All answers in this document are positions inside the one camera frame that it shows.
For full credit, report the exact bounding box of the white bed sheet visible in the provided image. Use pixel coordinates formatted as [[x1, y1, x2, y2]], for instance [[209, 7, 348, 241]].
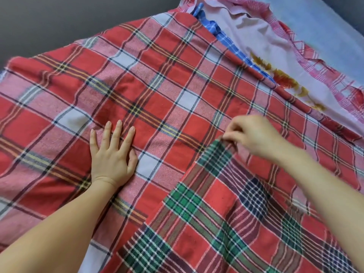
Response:
[[250, 0, 364, 91]]

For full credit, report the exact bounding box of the person's left forearm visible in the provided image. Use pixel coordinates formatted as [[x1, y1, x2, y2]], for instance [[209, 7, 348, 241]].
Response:
[[0, 178, 117, 273]]

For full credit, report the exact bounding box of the person's right forearm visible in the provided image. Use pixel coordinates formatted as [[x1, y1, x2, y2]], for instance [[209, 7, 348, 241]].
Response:
[[274, 142, 364, 271]]

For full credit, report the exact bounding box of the blue checked cloth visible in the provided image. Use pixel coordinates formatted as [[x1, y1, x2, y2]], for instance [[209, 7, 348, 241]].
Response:
[[192, 3, 275, 83]]

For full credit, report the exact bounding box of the person's right hand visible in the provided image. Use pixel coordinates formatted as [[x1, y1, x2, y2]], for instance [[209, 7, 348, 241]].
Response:
[[221, 114, 287, 164]]

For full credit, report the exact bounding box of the red green plaid cloth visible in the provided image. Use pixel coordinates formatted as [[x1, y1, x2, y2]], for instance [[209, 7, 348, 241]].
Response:
[[99, 139, 364, 273]]

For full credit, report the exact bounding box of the person's left hand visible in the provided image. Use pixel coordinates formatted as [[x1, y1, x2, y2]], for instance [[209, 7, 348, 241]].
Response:
[[89, 120, 140, 191]]

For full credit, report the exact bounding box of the red white plaid cloth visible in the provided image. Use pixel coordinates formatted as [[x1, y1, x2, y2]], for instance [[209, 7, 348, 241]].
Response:
[[0, 11, 364, 273]]

